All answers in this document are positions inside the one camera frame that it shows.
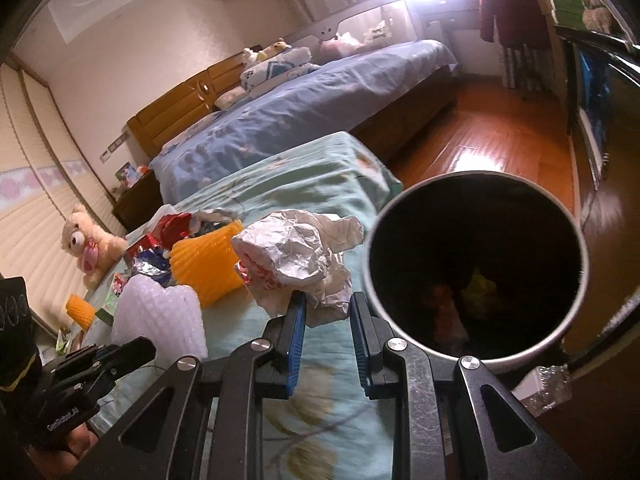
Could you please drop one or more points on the bed with blue sheet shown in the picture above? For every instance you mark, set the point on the bed with blue sheet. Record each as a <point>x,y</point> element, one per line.
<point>310,105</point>

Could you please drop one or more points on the pink plush toy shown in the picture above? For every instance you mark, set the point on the pink plush toy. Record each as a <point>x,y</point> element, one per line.
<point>340,46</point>

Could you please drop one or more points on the brown plush toy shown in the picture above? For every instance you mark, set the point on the brown plush toy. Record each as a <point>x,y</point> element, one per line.
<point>600,7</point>

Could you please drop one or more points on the pale flat pillow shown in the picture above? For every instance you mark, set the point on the pale flat pillow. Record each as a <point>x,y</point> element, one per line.
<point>229,97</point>

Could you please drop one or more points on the wooden headboard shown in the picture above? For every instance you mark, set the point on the wooden headboard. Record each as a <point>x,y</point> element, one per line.
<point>170,110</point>

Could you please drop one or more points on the crumpled silver wrapper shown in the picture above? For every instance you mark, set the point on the crumpled silver wrapper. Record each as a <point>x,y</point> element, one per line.
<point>215,220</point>

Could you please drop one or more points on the cream teddy bear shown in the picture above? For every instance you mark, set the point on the cream teddy bear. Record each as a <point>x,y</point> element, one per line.
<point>87,245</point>

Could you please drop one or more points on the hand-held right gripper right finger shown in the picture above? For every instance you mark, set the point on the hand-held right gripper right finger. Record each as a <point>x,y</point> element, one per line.
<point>359,345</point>

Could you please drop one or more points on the beige sliding wardrobe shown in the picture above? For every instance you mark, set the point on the beige sliding wardrobe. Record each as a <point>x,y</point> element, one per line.
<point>30,160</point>

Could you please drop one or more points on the yellow wrapper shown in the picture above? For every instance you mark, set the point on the yellow wrapper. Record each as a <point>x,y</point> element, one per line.
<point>480,287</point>

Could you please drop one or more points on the wooden nightstand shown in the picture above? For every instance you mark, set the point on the wooden nightstand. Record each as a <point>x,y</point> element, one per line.
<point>137,200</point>

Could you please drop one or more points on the white paper wrapper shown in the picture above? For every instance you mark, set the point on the white paper wrapper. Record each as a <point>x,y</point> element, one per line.
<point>290,245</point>

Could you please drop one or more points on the white radiator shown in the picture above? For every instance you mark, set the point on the white radiator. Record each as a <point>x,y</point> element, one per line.
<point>522,67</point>

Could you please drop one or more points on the flat screen television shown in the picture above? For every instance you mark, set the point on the flat screen television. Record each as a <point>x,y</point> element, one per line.
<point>592,105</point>

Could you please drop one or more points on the yellow white plush toy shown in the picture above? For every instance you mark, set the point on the yellow white plush toy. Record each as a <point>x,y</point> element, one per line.
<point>265,50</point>

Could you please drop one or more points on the large orange foam net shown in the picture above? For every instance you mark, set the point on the large orange foam net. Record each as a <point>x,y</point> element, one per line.
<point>205,270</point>

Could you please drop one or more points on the light green printed blanket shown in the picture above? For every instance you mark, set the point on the light green printed blanket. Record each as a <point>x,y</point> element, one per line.
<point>300,175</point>

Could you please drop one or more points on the white foam net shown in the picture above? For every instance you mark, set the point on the white foam net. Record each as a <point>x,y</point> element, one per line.
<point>150,315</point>

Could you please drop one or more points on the person's left hand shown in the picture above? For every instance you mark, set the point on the person's left hand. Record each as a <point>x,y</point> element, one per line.
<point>79,442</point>

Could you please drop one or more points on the silver foil bag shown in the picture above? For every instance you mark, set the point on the silver foil bag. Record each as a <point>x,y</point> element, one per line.
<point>545,385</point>

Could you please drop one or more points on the green printed packet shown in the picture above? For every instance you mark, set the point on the green printed packet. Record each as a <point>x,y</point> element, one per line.
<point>111,300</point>

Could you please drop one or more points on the white round trash bin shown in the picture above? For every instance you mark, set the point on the white round trash bin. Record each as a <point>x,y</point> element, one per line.
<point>475,260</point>

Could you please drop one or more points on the blue foil wrapper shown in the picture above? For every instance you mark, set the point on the blue foil wrapper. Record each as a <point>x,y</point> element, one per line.
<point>150,266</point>

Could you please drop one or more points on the small orange foam net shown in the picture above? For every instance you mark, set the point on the small orange foam net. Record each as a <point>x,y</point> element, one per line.
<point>80,310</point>

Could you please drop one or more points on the hanging dark red clothes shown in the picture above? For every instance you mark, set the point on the hanging dark red clothes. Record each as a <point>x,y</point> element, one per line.
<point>510,0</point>

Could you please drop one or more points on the colourful box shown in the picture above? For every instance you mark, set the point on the colourful box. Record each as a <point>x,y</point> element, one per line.
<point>130,174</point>

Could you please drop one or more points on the white blue printed pillow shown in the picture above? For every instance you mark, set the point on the white blue printed pillow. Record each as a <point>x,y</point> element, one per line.
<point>275,65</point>

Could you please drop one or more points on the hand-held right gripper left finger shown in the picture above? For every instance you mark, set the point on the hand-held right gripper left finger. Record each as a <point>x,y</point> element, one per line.
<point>298,345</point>

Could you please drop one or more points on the grey bed guard rail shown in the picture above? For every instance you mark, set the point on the grey bed guard rail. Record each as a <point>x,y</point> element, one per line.
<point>330,20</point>

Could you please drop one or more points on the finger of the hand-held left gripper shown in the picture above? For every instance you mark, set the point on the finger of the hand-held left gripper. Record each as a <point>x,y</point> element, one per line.
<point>75,367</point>
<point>132,351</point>

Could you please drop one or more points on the red snack packet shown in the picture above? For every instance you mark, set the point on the red snack packet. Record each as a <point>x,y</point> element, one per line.
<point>175,227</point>

